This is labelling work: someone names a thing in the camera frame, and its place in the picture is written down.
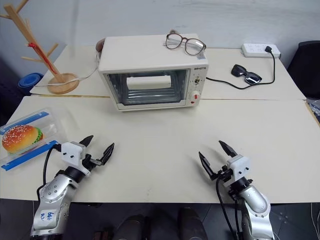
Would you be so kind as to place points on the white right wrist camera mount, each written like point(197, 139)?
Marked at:
point(238, 167)

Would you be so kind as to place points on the clear container with blue clips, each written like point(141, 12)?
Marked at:
point(53, 122)

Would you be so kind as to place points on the brown rounded object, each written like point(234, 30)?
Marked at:
point(100, 45)

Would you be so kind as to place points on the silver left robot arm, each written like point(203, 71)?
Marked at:
point(53, 195)

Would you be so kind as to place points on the dark rounded shape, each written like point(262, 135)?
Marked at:
point(133, 227)
point(191, 222)

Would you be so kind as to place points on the brown frame clear eyeglasses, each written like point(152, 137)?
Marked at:
point(193, 47)

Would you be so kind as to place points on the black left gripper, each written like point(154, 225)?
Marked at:
point(87, 165)

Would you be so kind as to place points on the black chair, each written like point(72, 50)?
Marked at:
point(307, 65)

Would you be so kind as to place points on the white power strip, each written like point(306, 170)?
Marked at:
point(252, 50)

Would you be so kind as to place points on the wooden cup tree stand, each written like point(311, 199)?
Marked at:
point(62, 83)

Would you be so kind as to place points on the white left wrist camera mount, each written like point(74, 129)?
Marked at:
point(72, 152)

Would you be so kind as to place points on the toy hamburger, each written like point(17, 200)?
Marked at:
point(20, 137)

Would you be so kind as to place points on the black sunglasses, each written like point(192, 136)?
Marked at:
point(238, 70)

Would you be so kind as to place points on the blue patterned box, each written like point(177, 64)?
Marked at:
point(315, 110)

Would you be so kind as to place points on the white toaster oven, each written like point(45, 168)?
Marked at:
point(140, 55)

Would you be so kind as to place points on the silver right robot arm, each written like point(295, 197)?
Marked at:
point(257, 207)

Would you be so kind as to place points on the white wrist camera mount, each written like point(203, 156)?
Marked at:
point(72, 152)
point(238, 167)

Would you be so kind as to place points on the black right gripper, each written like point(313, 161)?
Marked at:
point(223, 173)

